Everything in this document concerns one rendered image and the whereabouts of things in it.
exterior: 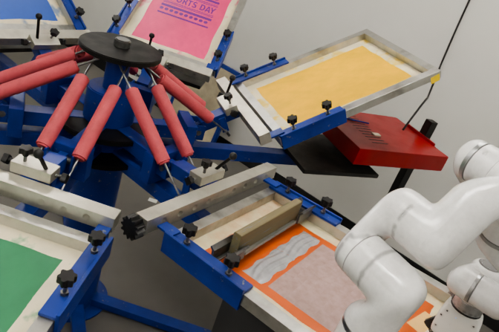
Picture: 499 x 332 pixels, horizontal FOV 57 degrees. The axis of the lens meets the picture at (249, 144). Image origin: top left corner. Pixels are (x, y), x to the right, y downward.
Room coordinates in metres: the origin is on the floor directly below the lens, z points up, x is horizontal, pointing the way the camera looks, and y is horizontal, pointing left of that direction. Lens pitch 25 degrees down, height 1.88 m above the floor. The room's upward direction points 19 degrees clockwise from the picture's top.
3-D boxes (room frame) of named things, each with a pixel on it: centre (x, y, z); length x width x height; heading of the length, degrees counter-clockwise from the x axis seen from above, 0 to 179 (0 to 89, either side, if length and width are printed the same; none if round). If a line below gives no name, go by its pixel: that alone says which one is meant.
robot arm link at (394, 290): (0.68, -0.31, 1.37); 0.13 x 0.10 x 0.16; 40
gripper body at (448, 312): (0.97, -0.65, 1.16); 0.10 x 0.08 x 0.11; 60
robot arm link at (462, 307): (0.98, -0.65, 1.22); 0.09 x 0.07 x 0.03; 60
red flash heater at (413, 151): (2.40, -0.65, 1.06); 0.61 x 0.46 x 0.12; 120
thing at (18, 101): (1.68, 0.58, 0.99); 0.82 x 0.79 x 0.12; 60
